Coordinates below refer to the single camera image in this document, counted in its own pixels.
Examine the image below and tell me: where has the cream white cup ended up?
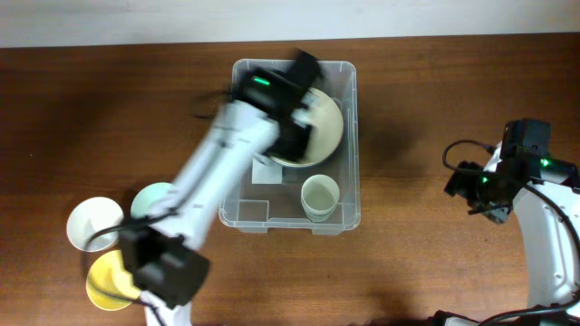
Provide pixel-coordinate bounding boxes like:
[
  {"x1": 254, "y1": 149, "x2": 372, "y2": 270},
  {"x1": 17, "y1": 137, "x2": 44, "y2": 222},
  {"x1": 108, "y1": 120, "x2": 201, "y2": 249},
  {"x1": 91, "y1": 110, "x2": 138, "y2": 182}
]
[{"x1": 301, "y1": 174, "x2": 340, "y2": 210}]

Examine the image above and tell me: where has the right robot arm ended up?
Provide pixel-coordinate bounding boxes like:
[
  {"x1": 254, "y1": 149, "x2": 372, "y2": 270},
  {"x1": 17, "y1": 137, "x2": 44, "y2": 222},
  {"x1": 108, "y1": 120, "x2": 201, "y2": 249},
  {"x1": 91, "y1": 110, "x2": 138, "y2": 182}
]
[{"x1": 444, "y1": 119, "x2": 579, "y2": 325}]

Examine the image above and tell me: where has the mint green small bowl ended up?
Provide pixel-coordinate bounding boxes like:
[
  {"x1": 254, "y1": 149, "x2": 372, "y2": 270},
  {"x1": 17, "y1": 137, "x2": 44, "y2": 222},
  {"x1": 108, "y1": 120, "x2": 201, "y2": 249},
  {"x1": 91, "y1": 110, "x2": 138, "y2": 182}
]
[{"x1": 130, "y1": 182, "x2": 173, "y2": 218}]

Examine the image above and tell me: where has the yellow small bowl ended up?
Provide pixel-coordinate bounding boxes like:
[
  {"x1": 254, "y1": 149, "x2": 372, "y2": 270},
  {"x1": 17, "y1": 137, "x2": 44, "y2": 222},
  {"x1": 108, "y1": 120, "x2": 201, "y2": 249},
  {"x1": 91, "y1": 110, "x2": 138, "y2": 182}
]
[{"x1": 86, "y1": 250, "x2": 140, "y2": 312}]

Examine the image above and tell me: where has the clear plastic storage container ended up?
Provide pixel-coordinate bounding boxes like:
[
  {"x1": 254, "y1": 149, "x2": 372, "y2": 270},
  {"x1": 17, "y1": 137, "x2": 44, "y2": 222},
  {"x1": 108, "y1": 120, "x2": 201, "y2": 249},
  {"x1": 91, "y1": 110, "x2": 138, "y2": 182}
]
[{"x1": 218, "y1": 61, "x2": 361, "y2": 235}]

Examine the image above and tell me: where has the white small bowl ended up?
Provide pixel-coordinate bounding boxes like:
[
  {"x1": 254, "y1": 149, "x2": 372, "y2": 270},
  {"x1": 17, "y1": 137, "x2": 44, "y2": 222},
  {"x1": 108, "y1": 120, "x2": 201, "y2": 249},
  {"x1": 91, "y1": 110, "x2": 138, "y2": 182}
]
[{"x1": 66, "y1": 197, "x2": 123, "y2": 252}]

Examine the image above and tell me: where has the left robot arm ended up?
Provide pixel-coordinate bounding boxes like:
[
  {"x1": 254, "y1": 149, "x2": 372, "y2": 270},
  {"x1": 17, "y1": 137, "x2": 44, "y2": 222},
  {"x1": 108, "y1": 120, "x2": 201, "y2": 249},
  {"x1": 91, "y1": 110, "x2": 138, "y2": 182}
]
[{"x1": 119, "y1": 51, "x2": 322, "y2": 325}]

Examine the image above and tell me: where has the cream bowl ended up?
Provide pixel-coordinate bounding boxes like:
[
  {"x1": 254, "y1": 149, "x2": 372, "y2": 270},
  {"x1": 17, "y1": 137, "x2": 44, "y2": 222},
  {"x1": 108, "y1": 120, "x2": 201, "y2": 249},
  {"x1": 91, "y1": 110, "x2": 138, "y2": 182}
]
[{"x1": 272, "y1": 88, "x2": 344, "y2": 168}]

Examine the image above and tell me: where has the white paper label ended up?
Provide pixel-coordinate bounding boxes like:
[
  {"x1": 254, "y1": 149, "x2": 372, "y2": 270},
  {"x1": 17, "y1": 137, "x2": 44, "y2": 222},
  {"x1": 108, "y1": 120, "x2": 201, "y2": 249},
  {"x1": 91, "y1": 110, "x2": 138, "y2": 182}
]
[{"x1": 251, "y1": 158, "x2": 283, "y2": 185}]

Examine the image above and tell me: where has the mint green cup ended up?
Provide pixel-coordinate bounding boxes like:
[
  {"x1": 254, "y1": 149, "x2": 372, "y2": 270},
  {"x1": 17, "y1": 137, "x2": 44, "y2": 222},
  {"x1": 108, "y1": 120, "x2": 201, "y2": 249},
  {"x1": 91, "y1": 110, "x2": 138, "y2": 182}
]
[{"x1": 306, "y1": 213, "x2": 334, "y2": 223}]

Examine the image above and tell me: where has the grey cup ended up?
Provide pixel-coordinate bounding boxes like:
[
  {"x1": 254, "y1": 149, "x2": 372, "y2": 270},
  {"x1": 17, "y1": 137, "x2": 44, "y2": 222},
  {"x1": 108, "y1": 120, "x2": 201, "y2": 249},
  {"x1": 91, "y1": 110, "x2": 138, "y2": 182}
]
[{"x1": 303, "y1": 203, "x2": 336, "y2": 216}]

